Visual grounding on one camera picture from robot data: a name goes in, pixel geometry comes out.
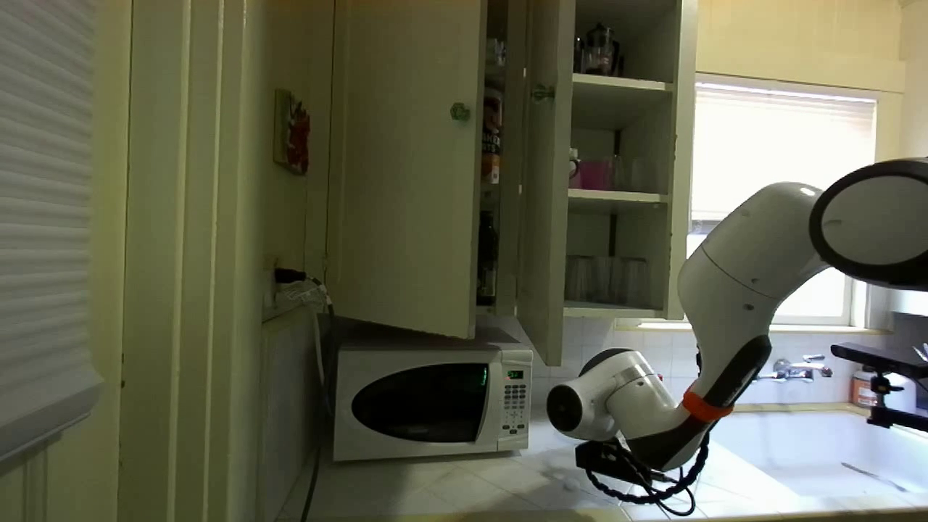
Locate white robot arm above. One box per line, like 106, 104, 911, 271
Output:
544, 159, 928, 482

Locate green cabinet door knob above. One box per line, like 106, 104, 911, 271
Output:
448, 102, 472, 121

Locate open upper cabinet door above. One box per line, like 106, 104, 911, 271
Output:
330, 0, 488, 339

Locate pink item on shelf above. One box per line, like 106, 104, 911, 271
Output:
572, 159, 611, 189

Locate white microwave oven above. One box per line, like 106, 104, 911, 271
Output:
332, 318, 534, 460

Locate glass cups on shelf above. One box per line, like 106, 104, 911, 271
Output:
566, 255, 649, 304

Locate metal kettle on top shelf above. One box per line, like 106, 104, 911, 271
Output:
577, 23, 621, 75

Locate sink faucet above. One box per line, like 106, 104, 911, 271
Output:
770, 355, 833, 379

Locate white window blind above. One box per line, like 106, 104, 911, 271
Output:
0, 0, 98, 469

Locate black power cord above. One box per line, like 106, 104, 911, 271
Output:
293, 278, 337, 522

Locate upper wall cabinet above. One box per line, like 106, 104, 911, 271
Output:
476, 0, 699, 326

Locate red wall picture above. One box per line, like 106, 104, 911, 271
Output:
276, 91, 311, 173

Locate black camera on stand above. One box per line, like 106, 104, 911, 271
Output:
833, 343, 928, 433

